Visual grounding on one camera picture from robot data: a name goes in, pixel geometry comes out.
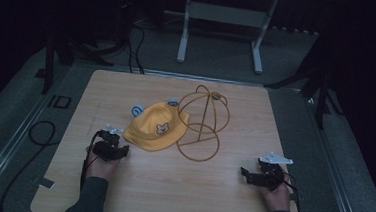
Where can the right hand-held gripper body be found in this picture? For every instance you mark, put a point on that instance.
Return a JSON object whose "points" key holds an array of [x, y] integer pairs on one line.
{"points": [[271, 173]]}

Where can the white metal stand frame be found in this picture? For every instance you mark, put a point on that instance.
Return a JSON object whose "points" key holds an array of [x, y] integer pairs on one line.
{"points": [[227, 15]]}

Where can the person's right hand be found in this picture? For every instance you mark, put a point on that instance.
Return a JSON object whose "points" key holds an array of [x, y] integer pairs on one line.
{"points": [[278, 196]]}

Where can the black tape piece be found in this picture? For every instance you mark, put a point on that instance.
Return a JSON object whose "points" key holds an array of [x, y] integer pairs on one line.
{"points": [[47, 183]]}

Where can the person's left hand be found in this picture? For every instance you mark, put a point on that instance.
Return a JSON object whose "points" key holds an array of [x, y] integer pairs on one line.
{"points": [[99, 168]]}

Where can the black tripod stand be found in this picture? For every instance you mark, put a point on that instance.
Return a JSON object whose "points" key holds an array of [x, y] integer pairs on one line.
{"points": [[63, 50], [318, 78]]}

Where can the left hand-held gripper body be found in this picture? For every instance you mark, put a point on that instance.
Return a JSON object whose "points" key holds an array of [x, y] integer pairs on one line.
{"points": [[105, 147]]}

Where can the yellow bucket hat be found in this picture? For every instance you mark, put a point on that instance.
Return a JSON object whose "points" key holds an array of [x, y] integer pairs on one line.
{"points": [[156, 130]]}

